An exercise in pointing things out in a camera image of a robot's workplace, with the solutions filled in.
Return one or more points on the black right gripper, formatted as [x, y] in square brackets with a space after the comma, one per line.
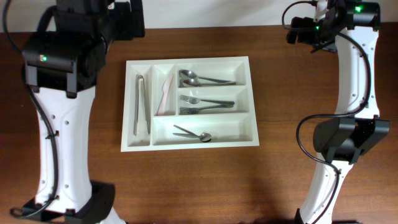
[296, 30]

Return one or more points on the white plastic cutlery tray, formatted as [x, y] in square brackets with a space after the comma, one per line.
[143, 130]

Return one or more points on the small steel teaspoon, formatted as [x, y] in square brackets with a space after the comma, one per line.
[185, 131]
[203, 137]

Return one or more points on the steel fork in tray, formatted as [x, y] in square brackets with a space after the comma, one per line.
[186, 110]

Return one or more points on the steel fork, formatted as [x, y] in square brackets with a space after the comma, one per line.
[186, 110]
[193, 100]

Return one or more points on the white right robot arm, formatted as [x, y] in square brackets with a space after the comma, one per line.
[351, 29]

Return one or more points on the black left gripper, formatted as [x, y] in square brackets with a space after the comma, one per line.
[120, 21]

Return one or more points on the large steel spoon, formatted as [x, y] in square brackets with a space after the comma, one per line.
[193, 75]
[190, 83]

